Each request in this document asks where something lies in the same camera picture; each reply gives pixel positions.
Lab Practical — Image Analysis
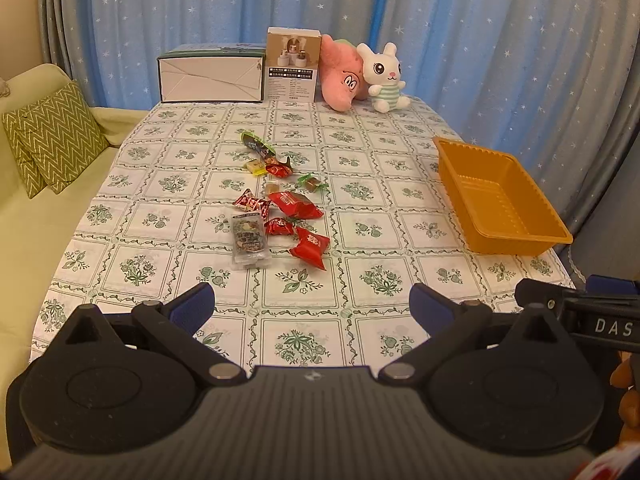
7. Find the clear silver snack packet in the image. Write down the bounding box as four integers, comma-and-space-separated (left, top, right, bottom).
230, 212, 270, 269

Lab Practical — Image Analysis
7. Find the small red candy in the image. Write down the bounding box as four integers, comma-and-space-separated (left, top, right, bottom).
265, 218, 296, 236

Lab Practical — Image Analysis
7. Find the red patterned candy packet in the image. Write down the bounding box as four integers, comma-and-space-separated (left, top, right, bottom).
233, 188, 271, 221

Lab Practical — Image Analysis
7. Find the long red snack packet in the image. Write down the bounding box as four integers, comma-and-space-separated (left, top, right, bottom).
279, 191, 323, 220

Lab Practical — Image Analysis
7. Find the yellow candy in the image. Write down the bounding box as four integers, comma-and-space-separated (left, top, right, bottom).
244, 159, 267, 177

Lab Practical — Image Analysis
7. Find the red orange candy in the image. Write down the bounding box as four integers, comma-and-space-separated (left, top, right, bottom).
265, 157, 293, 179

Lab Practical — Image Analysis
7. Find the green candy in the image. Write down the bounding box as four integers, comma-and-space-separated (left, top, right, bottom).
297, 174, 328, 193

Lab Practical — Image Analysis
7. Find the dark green snack stick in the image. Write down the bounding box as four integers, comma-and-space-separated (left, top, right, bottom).
240, 130, 276, 159

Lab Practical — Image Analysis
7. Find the right hand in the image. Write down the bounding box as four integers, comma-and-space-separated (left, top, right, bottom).
610, 352, 639, 441

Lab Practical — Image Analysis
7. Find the orange plastic tray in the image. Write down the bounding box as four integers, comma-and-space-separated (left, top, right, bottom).
434, 138, 573, 257

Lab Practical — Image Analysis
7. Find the green floral tablecloth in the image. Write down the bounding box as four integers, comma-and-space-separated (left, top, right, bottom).
32, 101, 568, 370

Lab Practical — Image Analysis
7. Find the small brown candy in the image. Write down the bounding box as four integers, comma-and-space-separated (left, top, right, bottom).
265, 182, 280, 195

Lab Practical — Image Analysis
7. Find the cream sofa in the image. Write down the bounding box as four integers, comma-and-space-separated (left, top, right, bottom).
0, 63, 162, 466

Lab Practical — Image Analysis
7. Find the green chevron cushion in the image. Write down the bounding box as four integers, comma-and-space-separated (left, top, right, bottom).
1, 81, 110, 198

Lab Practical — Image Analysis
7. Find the white green cardboard box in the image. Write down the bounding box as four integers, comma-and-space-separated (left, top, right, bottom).
157, 44, 266, 103

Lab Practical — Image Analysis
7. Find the blue star curtain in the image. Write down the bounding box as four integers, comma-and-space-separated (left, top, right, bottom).
39, 0, 639, 232

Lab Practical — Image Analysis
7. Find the white bunny plush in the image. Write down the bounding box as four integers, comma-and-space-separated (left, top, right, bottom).
356, 42, 411, 114

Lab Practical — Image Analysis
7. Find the pink star plush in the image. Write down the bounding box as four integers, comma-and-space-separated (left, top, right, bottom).
319, 34, 369, 113

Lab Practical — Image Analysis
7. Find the tan product box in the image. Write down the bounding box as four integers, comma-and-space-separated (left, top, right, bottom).
264, 27, 321, 103

